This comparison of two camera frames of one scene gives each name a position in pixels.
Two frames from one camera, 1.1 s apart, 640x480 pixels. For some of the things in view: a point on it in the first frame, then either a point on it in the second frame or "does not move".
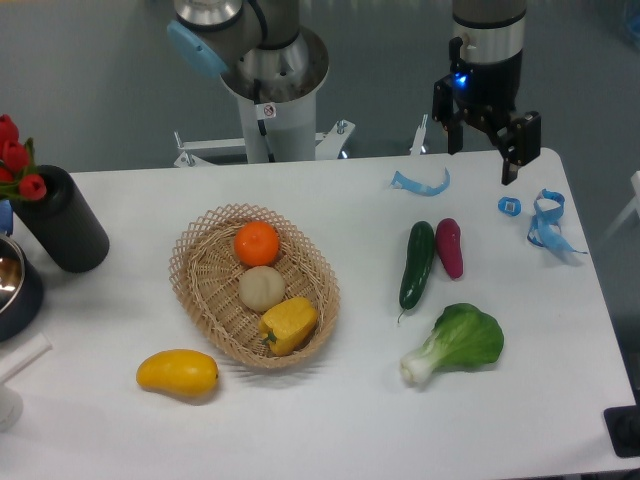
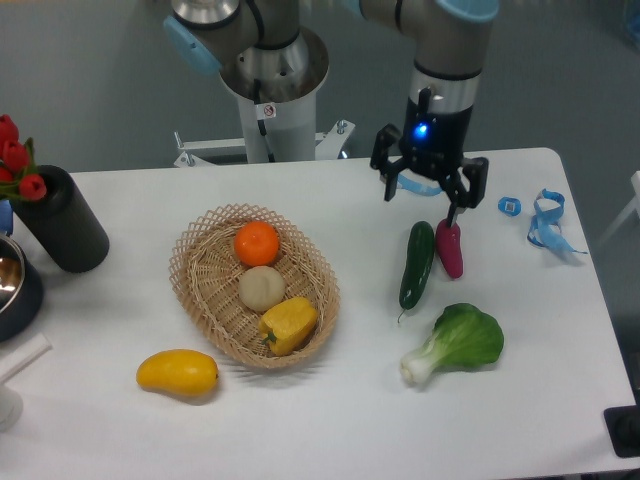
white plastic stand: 11,404 does not move
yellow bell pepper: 287,324 does not move
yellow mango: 181,372 does not move
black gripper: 485,92 → 432,145
